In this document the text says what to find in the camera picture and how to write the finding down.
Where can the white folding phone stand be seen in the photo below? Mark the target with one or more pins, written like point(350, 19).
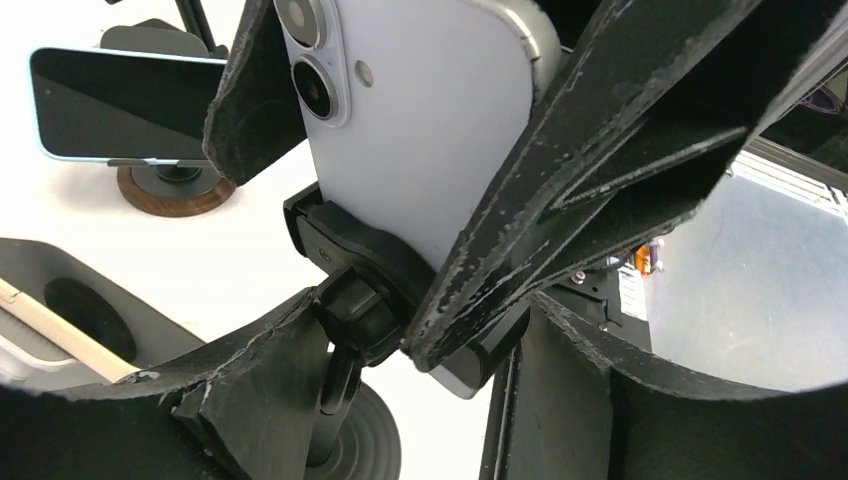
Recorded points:
point(109, 314)

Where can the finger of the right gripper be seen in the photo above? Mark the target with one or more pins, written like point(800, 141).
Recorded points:
point(655, 102)
point(255, 117)

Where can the black round-base phone stand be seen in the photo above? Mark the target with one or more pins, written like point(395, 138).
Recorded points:
point(374, 286)

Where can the right white cable duct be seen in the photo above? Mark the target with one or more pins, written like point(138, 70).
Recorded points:
point(790, 183)

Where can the orange connector with wires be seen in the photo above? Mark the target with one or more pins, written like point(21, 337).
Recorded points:
point(646, 260)

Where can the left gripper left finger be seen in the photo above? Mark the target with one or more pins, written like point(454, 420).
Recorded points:
point(240, 407)

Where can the lavender phone black screen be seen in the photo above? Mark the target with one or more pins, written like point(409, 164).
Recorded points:
point(411, 107)

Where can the light blue phone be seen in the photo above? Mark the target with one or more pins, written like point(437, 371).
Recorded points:
point(104, 106)

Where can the cream phone black screen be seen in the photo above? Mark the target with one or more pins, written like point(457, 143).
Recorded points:
point(63, 334)

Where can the wooden round-base phone stand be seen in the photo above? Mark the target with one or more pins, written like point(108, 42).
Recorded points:
point(172, 191)

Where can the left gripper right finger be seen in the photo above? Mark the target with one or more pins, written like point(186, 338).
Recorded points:
point(575, 402)

